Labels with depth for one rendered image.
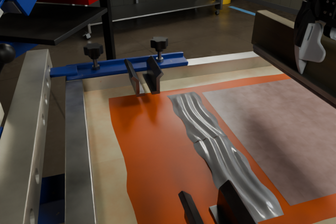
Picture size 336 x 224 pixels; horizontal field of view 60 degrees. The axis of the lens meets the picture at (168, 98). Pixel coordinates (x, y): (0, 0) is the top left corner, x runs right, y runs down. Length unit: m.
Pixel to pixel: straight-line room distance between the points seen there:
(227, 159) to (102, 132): 0.24
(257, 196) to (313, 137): 0.21
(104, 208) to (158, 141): 0.17
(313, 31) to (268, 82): 0.29
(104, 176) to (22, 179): 0.14
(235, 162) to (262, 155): 0.06
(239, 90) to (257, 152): 0.22
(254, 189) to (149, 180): 0.16
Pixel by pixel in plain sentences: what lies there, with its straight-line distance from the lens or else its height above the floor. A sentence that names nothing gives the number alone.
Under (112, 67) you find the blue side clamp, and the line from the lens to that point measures 0.73.
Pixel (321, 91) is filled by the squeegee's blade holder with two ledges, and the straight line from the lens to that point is 0.53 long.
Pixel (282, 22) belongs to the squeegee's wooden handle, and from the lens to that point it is 0.62.
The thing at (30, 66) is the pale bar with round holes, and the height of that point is 1.04.
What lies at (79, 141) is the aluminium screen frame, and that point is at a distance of 0.52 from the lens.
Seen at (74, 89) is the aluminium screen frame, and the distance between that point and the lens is 0.68.
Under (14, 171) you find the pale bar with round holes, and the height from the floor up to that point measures 1.04.
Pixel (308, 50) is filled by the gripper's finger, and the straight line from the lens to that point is 0.54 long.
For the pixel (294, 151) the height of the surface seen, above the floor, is 0.95.
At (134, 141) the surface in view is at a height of 0.95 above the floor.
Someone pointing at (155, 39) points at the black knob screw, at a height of 1.06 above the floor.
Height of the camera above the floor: 1.31
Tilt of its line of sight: 32 degrees down
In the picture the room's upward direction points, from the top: straight up
